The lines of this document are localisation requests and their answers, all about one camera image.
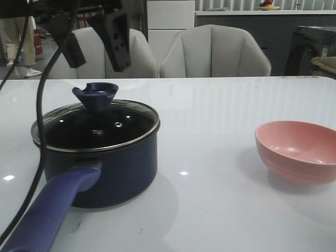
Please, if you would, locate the person in beige trousers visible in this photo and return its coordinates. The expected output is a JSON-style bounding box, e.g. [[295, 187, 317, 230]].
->
[[1, 17, 41, 78]]

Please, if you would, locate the black left cable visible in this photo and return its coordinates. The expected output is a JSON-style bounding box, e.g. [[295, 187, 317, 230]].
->
[[0, 0, 81, 244]]

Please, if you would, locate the red bin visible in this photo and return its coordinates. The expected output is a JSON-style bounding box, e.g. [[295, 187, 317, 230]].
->
[[34, 29, 43, 55]]

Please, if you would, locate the glass lid blue knob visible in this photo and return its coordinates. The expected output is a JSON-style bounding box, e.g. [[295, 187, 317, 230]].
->
[[43, 82, 160, 153]]

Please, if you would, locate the grey chair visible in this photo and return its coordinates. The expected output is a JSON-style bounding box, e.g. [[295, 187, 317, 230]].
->
[[160, 24, 271, 78], [48, 27, 159, 79]]

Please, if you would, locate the grey counter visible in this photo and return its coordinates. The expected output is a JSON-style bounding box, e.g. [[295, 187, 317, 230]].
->
[[195, 10, 335, 76]]

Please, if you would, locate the fruit plate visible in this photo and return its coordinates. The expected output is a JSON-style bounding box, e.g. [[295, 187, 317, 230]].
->
[[258, 0, 280, 11]]

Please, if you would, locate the pink bowl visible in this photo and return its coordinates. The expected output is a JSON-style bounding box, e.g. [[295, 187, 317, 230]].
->
[[255, 121, 335, 185]]

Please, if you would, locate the dark blue saucepan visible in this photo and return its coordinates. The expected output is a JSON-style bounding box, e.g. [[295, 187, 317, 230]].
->
[[1, 130, 158, 251]]

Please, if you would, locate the beige cushion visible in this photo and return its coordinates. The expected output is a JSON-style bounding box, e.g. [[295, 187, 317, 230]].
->
[[311, 56, 335, 79]]

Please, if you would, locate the dark appliance right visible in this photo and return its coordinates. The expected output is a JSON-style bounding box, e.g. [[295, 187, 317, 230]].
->
[[285, 26, 335, 76]]

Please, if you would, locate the right grey chair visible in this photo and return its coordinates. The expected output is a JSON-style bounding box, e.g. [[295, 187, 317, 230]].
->
[[160, 24, 271, 78]]

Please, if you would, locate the white cabinet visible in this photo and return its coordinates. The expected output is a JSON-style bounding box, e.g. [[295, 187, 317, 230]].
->
[[147, 1, 195, 65]]

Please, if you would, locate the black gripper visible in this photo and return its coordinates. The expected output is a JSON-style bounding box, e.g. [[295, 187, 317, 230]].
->
[[1, 1, 131, 72]]

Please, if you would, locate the left grey chair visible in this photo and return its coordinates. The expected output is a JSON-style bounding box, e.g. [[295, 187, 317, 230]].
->
[[48, 27, 159, 79]]

